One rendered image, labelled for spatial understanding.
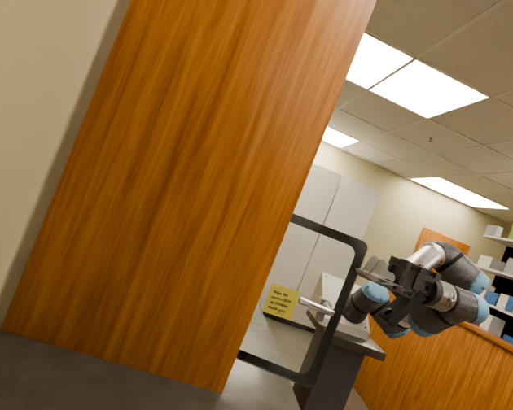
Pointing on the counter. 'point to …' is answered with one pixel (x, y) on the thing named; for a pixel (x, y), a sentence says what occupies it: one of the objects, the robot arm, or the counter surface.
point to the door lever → (317, 306)
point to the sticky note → (281, 302)
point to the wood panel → (186, 181)
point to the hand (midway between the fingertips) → (359, 273)
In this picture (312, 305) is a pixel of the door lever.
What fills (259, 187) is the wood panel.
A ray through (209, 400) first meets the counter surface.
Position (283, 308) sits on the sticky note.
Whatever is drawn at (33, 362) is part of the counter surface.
